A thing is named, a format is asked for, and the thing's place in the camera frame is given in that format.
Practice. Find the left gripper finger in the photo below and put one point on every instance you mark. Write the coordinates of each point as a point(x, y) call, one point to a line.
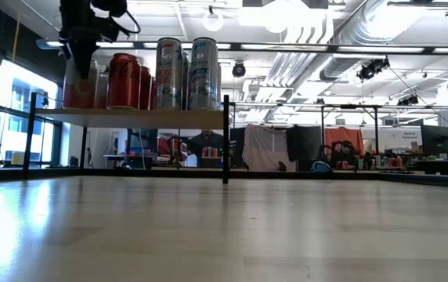
point(82, 58)

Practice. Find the Celsius Peach Vibe can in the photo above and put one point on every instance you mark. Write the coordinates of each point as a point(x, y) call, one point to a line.
point(168, 74)

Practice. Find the wooden shelf with black legs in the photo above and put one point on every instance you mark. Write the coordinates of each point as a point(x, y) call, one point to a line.
point(130, 118)

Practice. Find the cluttered workbench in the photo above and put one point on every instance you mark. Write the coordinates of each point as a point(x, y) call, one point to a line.
point(145, 157)
point(404, 162)

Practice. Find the round white ceiling lamp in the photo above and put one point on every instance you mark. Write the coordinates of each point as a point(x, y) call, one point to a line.
point(213, 21)

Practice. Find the person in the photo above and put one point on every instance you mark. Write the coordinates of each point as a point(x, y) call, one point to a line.
point(206, 143)

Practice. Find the round black speaker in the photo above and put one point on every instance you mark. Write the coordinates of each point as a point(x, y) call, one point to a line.
point(239, 69)

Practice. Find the white hanging cloth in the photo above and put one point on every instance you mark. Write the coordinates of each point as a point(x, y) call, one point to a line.
point(265, 149)

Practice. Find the white ceiling pipe bundle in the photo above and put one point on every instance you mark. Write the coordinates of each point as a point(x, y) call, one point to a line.
point(290, 66)

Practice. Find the dark grey hanging cloth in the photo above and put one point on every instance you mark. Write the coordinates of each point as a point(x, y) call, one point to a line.
point(304, 143)

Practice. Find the black ceiling beam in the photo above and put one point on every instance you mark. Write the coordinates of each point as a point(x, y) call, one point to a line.
point(327, 49)

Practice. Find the blue rounded object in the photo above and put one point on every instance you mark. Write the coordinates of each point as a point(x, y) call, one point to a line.
point(321, 167)

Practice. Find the red cloth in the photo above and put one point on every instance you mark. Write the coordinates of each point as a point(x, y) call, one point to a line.
point(343, 137)

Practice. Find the black spotlight cluster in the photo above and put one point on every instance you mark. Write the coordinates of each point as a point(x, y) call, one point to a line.
point(373, 68)
point(408, 100)

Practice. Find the white printed sign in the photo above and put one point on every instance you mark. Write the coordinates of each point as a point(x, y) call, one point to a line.
point(400, 136)

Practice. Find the black computer monitor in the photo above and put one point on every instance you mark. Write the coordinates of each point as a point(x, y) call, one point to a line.
point(435, 137)

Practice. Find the silver ventilation duct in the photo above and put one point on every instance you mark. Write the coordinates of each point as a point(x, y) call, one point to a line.
point(339, 64)

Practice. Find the black metal workstation frame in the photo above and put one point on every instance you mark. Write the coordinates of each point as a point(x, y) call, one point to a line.
point(349, 106)

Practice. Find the black aluminium table frame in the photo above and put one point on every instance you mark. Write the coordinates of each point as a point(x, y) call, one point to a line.
point(404, 178)

